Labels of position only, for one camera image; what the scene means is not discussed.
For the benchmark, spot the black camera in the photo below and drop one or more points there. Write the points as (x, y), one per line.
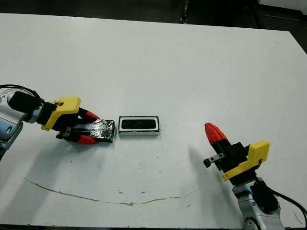
(138, 124)

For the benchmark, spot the black glossy box lid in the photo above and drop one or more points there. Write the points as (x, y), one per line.
(103, 129)

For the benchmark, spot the white camera box base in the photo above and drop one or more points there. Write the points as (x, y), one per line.
(139, 133)

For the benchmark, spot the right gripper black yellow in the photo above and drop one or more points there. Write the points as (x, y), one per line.
(239, 158)

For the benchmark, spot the black background stand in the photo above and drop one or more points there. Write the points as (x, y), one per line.
(184, 10)

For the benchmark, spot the white background cabinet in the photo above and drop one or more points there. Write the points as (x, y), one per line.
(280, 4)

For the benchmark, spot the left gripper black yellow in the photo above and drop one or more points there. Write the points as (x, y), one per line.
(64, 107)

